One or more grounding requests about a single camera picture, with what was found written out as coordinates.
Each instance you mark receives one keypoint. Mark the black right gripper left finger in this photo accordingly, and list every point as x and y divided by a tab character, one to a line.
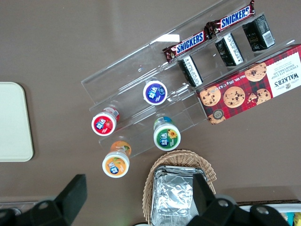
68	200

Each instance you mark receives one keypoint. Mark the blue lid gum jar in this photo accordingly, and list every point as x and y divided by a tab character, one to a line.
154	92

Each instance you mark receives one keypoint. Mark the light tan wicker basket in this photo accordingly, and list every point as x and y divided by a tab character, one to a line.
150	186

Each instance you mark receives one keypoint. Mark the red lid gum jar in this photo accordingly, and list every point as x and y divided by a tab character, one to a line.
103	123

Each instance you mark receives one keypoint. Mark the orange lid gum jar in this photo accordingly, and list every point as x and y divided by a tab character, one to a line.
115	164

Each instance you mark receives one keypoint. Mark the Snickers chocolate bar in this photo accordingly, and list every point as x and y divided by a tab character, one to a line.
188	43
235	17

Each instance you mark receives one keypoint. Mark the small black box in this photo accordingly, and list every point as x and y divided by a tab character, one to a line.
229	49
258	33
190	70

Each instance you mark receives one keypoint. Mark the red tartan cookie box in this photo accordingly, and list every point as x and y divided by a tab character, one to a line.
247	89

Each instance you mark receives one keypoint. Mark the beige rectangular tray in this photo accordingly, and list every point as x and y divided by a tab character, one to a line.
14	122

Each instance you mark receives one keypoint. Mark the white rectangular snack tray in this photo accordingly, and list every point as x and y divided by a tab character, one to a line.
270	206

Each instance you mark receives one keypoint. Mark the green lid gum jar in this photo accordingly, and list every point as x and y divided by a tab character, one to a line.
167	137

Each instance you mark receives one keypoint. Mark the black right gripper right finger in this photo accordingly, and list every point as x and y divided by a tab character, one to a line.
211	212

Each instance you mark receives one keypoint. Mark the clear acrylic stepped stand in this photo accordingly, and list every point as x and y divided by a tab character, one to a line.
131	77

